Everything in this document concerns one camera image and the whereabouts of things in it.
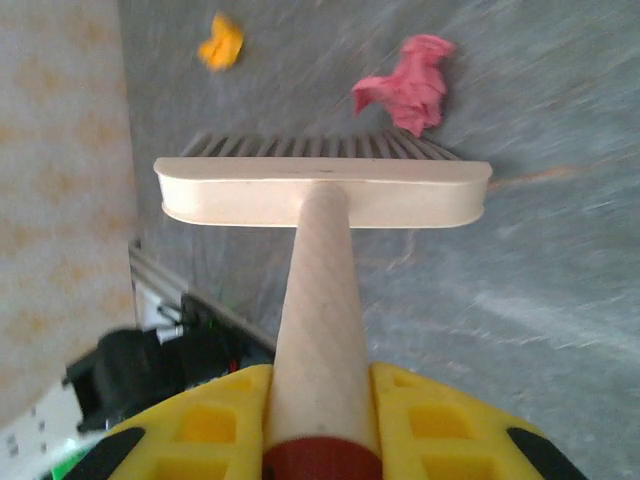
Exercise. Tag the orange paper scrap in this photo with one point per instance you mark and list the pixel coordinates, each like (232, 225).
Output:
(222, 45)

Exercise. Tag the cream hand brush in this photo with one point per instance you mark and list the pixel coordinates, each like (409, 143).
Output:
(320, 195)

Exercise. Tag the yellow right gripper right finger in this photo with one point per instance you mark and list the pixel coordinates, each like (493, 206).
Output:
(440, 425)

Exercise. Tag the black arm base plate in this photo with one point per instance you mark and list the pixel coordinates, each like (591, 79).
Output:
(205, 320)

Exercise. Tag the wide aluminium mounting rail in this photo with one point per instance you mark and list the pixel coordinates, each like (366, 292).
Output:
(160, 272)

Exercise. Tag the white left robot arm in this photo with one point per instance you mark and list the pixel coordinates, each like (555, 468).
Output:
(120, 370)

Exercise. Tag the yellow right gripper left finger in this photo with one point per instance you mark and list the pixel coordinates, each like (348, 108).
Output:
(205, 425)

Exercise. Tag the pink paper scrap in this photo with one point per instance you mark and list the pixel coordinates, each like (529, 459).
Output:
(415, 90)

